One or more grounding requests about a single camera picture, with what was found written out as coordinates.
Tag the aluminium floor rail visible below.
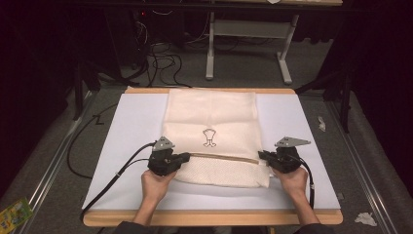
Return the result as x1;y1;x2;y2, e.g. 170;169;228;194
18;90;95;234
323;99;393;234

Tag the black upright stand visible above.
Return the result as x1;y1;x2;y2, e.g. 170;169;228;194
71;59;102;122

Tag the white mesh laundry bag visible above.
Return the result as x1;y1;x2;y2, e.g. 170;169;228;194
161;88;271;189

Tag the thick black gripper cable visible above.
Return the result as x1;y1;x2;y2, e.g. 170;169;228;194
79;141;158;222

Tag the person's right hand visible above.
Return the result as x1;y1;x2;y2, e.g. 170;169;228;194
273;166;310;199

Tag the white metal desk frame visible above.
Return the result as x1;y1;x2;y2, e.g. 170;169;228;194
205;11;300;86

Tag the black cable on floor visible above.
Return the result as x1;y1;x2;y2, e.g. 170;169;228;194
66;102;120;180

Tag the black stand with angled leg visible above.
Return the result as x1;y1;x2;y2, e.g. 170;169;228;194
294;69;355;135

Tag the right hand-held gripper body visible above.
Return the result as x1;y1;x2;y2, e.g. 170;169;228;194
268;136;312;175

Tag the tangle of black cables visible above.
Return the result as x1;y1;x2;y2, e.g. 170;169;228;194
129;9;193;90

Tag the green printed packet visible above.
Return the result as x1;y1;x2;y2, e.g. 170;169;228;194
0;197;35;234

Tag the person's left hand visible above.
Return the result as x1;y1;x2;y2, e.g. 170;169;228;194
140;168;178;203

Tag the large crumpled white tissue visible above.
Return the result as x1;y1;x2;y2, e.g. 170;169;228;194
354;212;379;228

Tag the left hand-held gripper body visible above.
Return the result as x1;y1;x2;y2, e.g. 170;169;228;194
147;136;183;177

